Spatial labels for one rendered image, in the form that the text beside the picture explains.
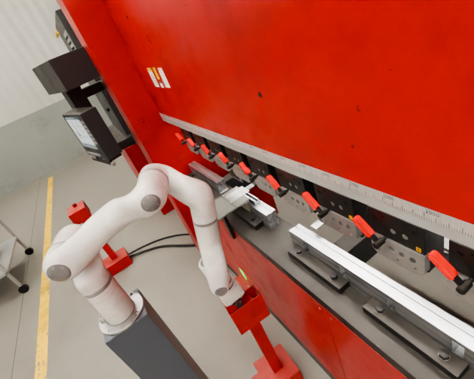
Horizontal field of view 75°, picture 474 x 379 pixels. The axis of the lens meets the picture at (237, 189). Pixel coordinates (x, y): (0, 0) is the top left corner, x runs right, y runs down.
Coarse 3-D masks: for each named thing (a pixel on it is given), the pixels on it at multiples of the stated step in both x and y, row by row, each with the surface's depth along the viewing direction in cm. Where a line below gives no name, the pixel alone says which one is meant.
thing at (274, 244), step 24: (216, 192) 206; (264, 240) 151; (288, 240) 146; (288, 264) 134; (312, 288) 120; (336, 312) 108; (360, 312) 105; (360, 336) 101; (384, 336) 97; (408, 360) 89
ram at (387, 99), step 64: (128, 0) 145; (192, 0) 97; (256, 0) 72; (320, 0) 58; (384, 0) 48; (448, 0) 41; (192, 64) 124; (256, 64) 87; (320, 64) 67; (384, 64) 54; (448, 64) 46; (256, 128) 108; (320, 128) 78; (384, 128) 62; (448, 128) 51; (384, 192) 71; (448, 192) 57
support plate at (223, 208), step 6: (228, 192) 176; (222, 198) 173; (240, 198) 166; (246, 198) 164; (216, 204) 170; (222, 204) 168; (228, 204) 166; (234, 204) 164; (240, 204) 162; (216, 210) 165; (222, 210) 163; (228, 210) 161; (234, 210) 160; (222, 216) 158
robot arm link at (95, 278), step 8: (72, 224) 113; (64, 232) 107; (72, 232) 108; (56, 240) 104; (64, 240) 104; (96, 256) 114; (88, 264) 113; (96, 264) 113; (88, 272) 111; (96, 272) 111; (104, 272) 113; (80, 280) 110; (88, 280) 109; (96, 280) 110; (104, 280) 112; (80, 288) 109; (88, 288) 109; (96, 288) 110; (104, 288) 112; (88, 296) 111
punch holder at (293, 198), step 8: (280, 176) 112; (288, 176) 107; (296, 176) 102; (288, 184) 110; (296, 184) 105; (304, 184) 101; (312, 184) 103; (288, 192) 113; (296, 192) 108; (304, 192) 103; (312, 192) 104; (288, 200) 116; (296, 200) 111; (304, 200) 106; (296, 208) 114; (304, 208) 109
